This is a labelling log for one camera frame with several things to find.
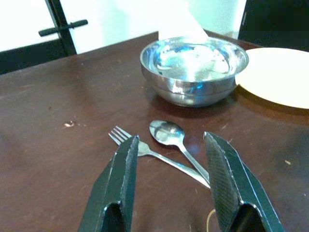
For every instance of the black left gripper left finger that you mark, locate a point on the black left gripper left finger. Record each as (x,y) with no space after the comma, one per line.
(116,188)

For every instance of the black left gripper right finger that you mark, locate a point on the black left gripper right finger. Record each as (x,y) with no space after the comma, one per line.
(231,183)

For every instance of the silver metal fork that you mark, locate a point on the silver metal fork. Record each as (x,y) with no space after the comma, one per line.
(120,136)

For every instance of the silver metal spoon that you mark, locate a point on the silver metal spoon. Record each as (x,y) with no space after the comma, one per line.
(166,131)

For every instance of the stainless steel bowl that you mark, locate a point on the stainless steel bowl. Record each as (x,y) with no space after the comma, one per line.
(193,89)

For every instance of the cream flat plate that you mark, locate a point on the cream flat plate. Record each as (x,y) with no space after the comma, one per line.
(277,77)

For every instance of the large black panel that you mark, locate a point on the large black panel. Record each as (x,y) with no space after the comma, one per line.
(275,21)

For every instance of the black window frame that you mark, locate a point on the black window frame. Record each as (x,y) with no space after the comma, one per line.
(29,56)

